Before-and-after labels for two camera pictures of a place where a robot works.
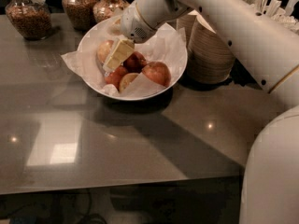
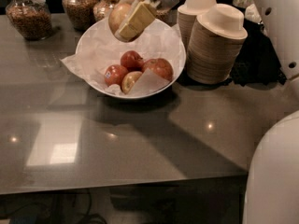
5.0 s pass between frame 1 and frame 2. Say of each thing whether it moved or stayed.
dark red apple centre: stayed
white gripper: moved
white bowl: stayed
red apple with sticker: stayed
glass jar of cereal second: stayed
